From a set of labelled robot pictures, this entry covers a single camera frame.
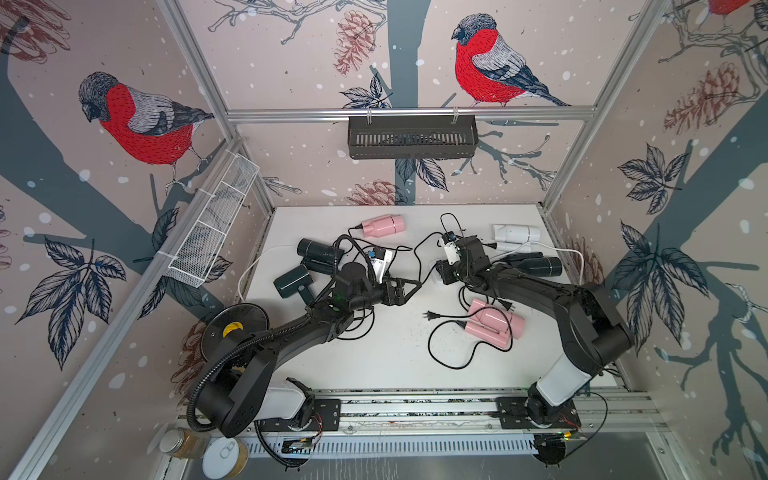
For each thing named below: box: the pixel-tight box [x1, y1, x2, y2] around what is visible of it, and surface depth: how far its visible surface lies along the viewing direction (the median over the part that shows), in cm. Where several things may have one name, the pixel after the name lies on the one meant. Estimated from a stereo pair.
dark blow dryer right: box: [505, 252, 563, 277], surface depth 102 cm
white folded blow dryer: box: [492, 224, 540, 253], surface depth 107 cm
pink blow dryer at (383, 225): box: [361, 214, 405, 238], surface depth 111 cm
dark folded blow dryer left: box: [297, 238, 345, 275], surface depth 105 cm
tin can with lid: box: [202, 436, 249, 480], surface depth 66 cm
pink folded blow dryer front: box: [465, 298, 525, 349], surface depth 87 cm
